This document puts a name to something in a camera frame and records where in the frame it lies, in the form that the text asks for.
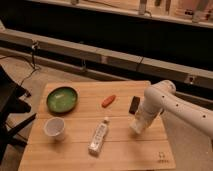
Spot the white plastic bottle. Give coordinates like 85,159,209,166
88,117,109,156

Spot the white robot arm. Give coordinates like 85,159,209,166
131,80,213,140

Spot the orange carrot toy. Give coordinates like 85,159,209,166
101,95,116,108

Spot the green ceramic bowl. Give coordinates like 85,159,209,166
46,86,78,113

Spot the black rectangular block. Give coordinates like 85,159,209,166
129,96,140,114

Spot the grey metal rail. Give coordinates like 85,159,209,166
0,29,213,88

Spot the black floor cable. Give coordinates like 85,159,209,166
0,43,42,88

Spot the white paper cup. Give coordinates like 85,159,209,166
43,117,65,141

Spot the black chair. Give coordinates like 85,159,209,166
0,65,36,164

